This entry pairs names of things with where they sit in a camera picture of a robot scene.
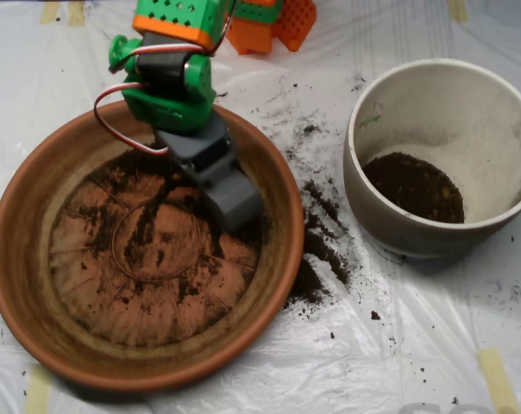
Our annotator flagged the clear plastic sheet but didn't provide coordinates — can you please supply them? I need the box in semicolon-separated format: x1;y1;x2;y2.
0;0;521;414

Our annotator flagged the beige masking tape strip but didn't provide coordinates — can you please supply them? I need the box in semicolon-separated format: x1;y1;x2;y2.
478;347;521;414
25;365;53;414
40;0;62;25
449;0;468;23
67;0;87;28

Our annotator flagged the dark soil pile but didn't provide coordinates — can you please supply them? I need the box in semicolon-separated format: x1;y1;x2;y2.
77;144;266;303

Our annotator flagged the spilled dark soil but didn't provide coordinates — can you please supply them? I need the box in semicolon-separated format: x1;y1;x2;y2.
281;179;356;316

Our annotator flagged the terracotta plant saucer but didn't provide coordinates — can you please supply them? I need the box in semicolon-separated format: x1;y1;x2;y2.
0;96;306;393

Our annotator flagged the red and white servo cable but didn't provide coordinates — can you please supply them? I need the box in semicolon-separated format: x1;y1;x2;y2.
92;0;238;156

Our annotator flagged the white plant pot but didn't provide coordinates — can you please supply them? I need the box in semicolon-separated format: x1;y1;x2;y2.
342;58;521;260

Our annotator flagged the dark soil heap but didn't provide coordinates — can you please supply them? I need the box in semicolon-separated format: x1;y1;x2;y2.
361;151;466;224

